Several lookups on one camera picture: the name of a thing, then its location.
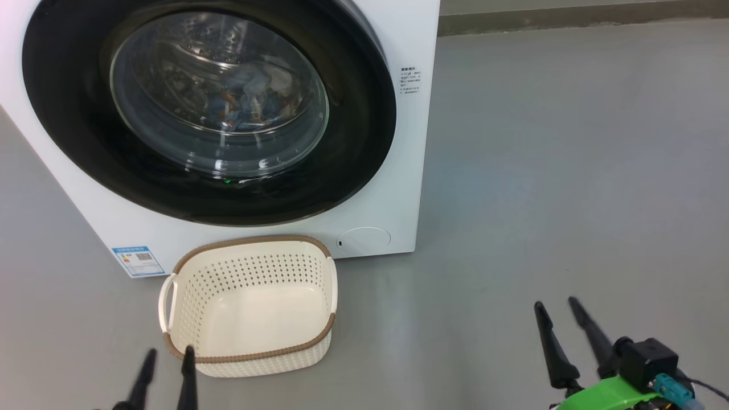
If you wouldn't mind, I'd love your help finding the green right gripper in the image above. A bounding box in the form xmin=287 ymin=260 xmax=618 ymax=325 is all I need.
xmin=534 ymin=296 xmax=661 ymax=410

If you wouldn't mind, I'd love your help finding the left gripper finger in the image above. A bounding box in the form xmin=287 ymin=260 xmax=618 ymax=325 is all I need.
xmin=112 ymin=348 xmax=158 ymax=410
xmin=176 ymin=345 xmax=199 ymax=410

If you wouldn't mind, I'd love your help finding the blue cartoon print garment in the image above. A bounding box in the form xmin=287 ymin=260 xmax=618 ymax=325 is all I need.
xmin=202 ymin=63 xmax=297 ymax=134

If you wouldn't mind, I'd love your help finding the dark round washer door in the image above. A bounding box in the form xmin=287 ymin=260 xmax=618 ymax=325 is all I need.
xmin=22 ymin=0 xmax=398 ymax=227

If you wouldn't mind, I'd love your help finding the white cloth garment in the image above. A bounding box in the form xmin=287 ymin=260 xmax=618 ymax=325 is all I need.
xmin=245 ymin=65 xmax=294 ymax=95

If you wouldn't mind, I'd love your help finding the white front-load washing machine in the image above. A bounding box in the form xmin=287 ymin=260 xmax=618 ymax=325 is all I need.
xmin=0 ymin=0 xmax=440 ymax=278

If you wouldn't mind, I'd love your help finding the steel washing machine drum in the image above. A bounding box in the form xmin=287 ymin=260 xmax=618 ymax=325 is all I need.
xmin=111 ymin=13 xmax=330 ymax=178

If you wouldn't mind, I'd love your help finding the cream perforated laundry basket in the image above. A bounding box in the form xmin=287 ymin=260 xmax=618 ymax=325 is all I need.
xmin=158 ymin=235 xmax=338 ymax=378

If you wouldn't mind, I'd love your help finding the blue white energy label sticker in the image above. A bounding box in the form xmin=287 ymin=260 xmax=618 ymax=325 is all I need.
xmin=112 ymin=246 xmax=166 ymax=278

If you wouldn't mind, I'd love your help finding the round white filter cover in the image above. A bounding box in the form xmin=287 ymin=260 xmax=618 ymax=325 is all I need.
xmin=336 ymin=227 xmax=392 ymax=255

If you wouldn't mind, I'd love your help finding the teal cable connector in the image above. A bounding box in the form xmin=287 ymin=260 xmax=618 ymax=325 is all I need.
xmin=654 ymin=373 xmax=697 ymax=406

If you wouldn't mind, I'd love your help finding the thin black cable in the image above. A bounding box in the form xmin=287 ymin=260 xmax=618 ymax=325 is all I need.
xmin=679 ymin=370 xmax=729 ymax=400

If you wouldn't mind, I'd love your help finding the grey wall baseboard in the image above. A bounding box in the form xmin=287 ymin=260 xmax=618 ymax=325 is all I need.
xmin=437 ymin=0 xmax=729 ymax=38

